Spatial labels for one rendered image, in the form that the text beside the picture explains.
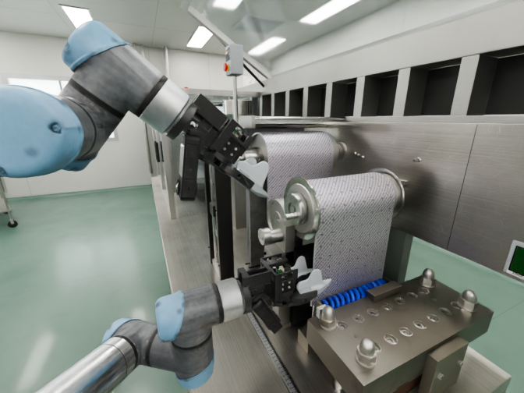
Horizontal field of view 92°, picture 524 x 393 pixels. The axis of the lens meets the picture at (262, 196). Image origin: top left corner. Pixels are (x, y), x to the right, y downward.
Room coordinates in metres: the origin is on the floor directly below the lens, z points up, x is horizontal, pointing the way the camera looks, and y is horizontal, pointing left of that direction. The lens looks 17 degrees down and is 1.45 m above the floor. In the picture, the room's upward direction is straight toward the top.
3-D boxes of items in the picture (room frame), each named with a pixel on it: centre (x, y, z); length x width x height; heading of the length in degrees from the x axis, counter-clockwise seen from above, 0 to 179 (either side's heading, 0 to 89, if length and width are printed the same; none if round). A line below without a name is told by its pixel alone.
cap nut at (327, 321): (0.43, -0.14, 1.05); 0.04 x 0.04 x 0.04
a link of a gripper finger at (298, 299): (0.45, -0.07, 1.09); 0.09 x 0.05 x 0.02; 106
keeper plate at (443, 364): (0.38, -0.37, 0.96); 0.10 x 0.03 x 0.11; 115
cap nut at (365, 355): (0.35, -0.19, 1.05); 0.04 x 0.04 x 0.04
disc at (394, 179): (0.66, -0.32, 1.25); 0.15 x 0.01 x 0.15; 25
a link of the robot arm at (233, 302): (0.42, 0.06, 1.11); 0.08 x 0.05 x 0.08; 25
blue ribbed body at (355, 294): (0.53, -0.24, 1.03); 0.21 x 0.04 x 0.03; 115
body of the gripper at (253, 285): (0.45, -0.01, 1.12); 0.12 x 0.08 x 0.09; 115
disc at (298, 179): (0.55, -0.09, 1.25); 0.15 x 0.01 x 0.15; 25
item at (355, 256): (0.55, -0.22, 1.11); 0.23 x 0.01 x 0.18; 115
